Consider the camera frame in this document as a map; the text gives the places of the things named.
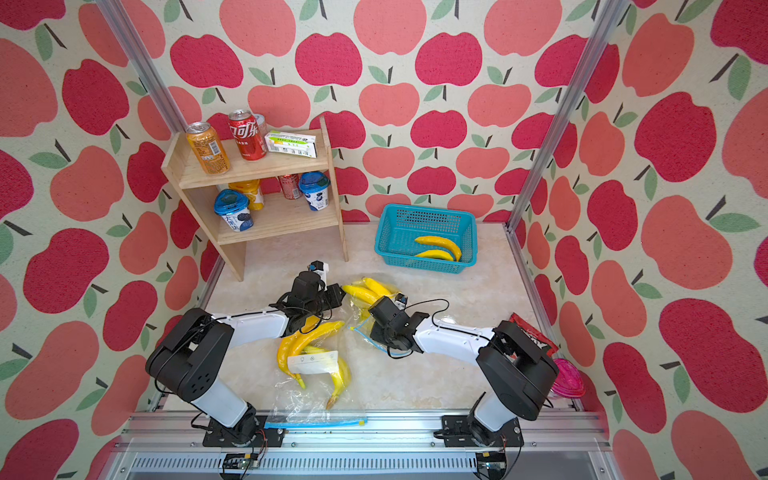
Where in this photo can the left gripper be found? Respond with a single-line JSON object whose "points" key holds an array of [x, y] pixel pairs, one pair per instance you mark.
{"points": [[334, 291]]}

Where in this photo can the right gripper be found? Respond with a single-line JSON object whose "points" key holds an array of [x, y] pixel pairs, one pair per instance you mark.
{"points": [[375, 333]]}

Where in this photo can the zip-top bag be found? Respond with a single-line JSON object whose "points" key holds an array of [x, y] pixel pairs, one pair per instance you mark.
{"points": [[294, 409], [406, 328]]}

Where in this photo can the single banana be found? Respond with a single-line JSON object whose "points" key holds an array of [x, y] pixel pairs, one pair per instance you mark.
{"points": [[441, 243], [436, 254]]}

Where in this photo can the teal plastic basket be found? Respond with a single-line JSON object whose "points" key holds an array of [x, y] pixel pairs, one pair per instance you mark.
{"points": [[400, 225]]}

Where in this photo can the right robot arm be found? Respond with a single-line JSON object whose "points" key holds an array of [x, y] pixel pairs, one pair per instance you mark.
{"points": [[515, 359]]}

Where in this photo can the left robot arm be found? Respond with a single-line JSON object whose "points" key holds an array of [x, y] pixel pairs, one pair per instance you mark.
{"points": [[188, 360]]}

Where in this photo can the red chips bag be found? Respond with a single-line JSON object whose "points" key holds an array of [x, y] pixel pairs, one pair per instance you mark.
{"points": [[535, 335]]}

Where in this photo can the wooden shelf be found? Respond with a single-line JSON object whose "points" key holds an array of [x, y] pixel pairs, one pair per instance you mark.
{"points": [[280, 216]]}

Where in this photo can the blue yogurt cup right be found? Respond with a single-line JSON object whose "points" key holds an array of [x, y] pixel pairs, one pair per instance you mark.
{"points": [[315, 188]]}

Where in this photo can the blue yogurt cup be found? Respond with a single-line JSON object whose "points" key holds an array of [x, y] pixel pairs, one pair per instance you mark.
{"points": [[233, 207], [315, 188]]}

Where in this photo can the small red can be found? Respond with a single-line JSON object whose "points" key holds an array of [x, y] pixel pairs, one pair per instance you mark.
{"points": [[290, 186]]}

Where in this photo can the blue yogurt cup left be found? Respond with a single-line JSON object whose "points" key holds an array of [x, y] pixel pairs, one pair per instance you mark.
{"points": [[233, 207]]}

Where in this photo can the yellow yogurt cup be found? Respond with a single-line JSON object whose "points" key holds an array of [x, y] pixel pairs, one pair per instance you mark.
{"points": [[252, 190]]}

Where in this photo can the green white box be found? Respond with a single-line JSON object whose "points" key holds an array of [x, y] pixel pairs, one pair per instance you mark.
{"points": [[291, 143]]}

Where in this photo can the red cola can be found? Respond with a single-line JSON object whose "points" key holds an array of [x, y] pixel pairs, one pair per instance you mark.
{"points": [[245, 131]]}

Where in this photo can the orange soda can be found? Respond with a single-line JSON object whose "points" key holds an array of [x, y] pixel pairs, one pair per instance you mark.
{"points": [[207, 148]]}

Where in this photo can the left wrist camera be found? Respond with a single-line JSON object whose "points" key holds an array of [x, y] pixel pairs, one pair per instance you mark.
{"points": [[320, 268]]}

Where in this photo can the right aluminium corner post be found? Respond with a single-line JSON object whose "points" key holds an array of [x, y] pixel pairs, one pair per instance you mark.
{"points": [[596, 44]]}

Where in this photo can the aluminium corner post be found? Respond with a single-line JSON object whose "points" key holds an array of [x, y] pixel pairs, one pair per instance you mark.
{"points": [[130, 40], [596, 44]]}

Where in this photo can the aluminium front rail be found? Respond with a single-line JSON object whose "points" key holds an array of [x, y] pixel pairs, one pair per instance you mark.
{"points": [[391, 444]]}

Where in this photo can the left aluminium corner post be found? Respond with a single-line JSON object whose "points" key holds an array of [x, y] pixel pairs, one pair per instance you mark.
{"points": [[130, 40]]}

